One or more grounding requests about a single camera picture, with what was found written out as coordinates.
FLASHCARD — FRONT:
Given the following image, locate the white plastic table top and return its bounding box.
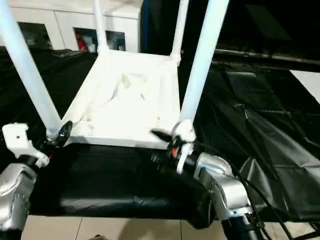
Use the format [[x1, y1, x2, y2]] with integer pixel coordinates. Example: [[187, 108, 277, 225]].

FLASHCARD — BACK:
[[59, 48, 197, 150]]

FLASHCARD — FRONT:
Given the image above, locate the white plastic table leg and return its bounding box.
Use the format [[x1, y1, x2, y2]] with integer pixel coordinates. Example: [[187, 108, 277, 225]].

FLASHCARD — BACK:
[[169, 0, 190, 63], [0, 0, 63, 141], [178, 0, 230, 126], [93, 0, 110, 55]]

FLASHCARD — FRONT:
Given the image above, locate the black plastic mat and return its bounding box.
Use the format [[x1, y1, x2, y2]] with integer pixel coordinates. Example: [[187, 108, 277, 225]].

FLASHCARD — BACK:
[[0, 46, 320, 231]]

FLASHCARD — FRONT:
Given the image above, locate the red bottle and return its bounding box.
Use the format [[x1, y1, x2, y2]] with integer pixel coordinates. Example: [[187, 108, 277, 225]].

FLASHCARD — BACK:
[[76, 33, 87, 53]]

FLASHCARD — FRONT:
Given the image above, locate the white cabinet with glass doors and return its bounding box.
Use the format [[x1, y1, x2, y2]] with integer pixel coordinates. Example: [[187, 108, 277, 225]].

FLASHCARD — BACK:
[[9, 0, 140, 54]]

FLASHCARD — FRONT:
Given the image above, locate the long dark metal rod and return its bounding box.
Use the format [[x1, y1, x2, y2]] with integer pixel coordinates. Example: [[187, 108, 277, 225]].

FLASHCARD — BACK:
[[214, 49, 320, 67]]

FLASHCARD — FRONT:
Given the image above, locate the black stand leg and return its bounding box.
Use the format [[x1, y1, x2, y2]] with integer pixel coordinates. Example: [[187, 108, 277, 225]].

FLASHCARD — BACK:
[[282, 221, 320, 240]]

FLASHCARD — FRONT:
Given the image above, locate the white flat board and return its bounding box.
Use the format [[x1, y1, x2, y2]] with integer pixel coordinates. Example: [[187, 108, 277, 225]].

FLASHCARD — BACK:
[[289, 69, 320, 104]]

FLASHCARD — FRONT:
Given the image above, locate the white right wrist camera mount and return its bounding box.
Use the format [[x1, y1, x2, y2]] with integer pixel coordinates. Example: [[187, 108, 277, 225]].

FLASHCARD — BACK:
[[171, 119, 198, 175]]

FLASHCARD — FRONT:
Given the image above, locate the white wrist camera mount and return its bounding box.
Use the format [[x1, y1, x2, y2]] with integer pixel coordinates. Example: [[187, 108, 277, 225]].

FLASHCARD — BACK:
[[1, 122, 51, 168], [171, 119, 198, 175]]

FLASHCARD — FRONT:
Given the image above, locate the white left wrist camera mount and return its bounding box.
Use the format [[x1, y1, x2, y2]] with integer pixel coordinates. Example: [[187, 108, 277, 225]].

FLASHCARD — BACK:
[[1, 122, 51, 168]]

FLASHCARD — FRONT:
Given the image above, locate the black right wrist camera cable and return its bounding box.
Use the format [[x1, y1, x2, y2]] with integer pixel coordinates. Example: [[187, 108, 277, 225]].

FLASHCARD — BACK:
[[192, 141, 296, 240]]

